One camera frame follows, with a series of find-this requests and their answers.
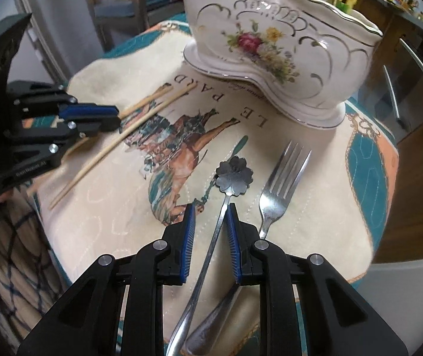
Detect built-in oven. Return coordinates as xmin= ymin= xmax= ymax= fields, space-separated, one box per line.
xmin=382 ymin=22 xmax=423 ymax=142

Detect teal cream printed quilted cloth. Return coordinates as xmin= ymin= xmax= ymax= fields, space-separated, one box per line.
xmin=35 ymin=18 xmax=399 ymax=356

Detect metal shelf rack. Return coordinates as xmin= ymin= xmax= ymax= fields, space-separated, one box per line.
xmin=93 ymin=0 xmax=187 ymax=54

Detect silver flower-shaped spoon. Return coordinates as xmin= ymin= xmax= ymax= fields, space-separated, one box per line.
xmin=165 ymin=156 xmax=254 ymax=356

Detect grey kitchen countertop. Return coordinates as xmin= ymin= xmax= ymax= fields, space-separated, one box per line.
xmin=356 ymin=0 xmax=423 ymax=47

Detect silver fork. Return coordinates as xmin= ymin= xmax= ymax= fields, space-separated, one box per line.
xmin=185 ymin=140 xmax=313 ymax=356

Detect wooden lower cabinets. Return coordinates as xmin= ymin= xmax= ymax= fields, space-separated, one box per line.
xmin=289 ymin=0 xmax=423 ymax=264

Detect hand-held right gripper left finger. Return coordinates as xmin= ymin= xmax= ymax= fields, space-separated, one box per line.
xmin=16 ymin=203 xmax=198 ymax=356

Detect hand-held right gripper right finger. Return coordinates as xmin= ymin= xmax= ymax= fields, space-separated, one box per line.
xmin=225 ymin=203 xmax=408 ymax=356

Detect wooden chopstick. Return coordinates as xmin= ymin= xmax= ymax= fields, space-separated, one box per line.
xmin=28 ymin=138 xmax=90 ymax=195
xmin=49 ymin=83 xmax=198 ymax=209
xmin=119 ymin=87 xmax=174 ymax=117

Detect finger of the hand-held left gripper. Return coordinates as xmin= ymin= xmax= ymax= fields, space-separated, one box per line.
xmin=8 ymin=81 xmax=120 ymax=120
xmin=7 ymin=114 xmax=122 ymax=164

